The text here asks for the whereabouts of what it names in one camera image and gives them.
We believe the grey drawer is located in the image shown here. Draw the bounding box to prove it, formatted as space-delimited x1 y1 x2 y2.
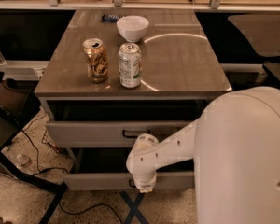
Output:
64 148 194 190
46 121 188 148

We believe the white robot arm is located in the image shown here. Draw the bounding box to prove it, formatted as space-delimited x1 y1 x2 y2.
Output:
126 87 280 224

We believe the grey drawer cabinet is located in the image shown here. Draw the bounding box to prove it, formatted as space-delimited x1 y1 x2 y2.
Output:
34 8 233 191

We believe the white green soda can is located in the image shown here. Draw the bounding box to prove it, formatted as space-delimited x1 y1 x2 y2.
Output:
119 43 142 89

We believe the gold crumpled soda can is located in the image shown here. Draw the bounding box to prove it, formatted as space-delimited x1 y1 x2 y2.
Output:
82 38 109 83

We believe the white bowl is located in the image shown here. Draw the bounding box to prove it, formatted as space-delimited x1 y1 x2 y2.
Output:
117 15 149 42

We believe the blue snack bar wrapper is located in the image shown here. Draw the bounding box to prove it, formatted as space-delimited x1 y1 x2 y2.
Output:
102 14 122 23

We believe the blue tape cross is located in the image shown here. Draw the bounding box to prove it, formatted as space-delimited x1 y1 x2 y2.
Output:
120 191 149 224

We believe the clear plastic bottle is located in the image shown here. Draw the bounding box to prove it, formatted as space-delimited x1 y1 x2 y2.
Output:
16 153 32 168

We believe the brown bag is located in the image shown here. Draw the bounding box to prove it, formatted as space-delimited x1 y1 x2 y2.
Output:
0 78 40 127

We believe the black office chair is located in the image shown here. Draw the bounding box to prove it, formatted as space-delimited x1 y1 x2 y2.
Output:
229 12 280 89

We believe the wire basket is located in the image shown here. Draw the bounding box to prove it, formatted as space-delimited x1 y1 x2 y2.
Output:
41 130 66 154

